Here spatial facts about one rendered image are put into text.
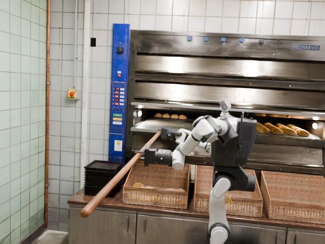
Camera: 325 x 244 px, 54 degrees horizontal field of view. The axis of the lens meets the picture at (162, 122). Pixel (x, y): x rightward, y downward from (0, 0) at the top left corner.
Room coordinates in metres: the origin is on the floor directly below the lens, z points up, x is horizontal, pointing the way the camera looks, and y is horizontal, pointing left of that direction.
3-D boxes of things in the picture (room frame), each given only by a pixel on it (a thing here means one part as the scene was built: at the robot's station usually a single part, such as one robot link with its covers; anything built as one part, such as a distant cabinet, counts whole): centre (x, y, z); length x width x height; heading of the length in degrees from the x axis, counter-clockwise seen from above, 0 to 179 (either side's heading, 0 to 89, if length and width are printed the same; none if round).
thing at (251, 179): (2.11, -0.51, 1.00); 0.28 x 0.13 x 0.18; 83
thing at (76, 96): (3.13, 0.89, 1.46); 0.10 x 0.07 x 0.10; 83
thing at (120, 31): (4.04, 0.32, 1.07); 1.93 x 0.16 x 2.15; 173
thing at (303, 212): (2.64, -1.20, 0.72); 0.56 x 0.49 x 0.28; 83
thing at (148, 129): (2.94, -0.02, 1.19); 0.55 x 0.36 x 0.03; 83
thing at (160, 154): (1.81, 0.03, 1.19); 0.12 x 0.10 x 0.13; 82
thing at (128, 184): (2.80, 0.00, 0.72); 0.56 x 0.49 x 0.28; 84
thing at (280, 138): (3.01, -0.61, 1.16); 1.80 x 0.06 x 0.04; 83
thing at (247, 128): (2.11, -0.48, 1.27); 0.34 x 0.30 x 0.36; 165
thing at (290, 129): (3.35, -1.24, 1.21); 0.61 x 0.48 x 0.06; 173
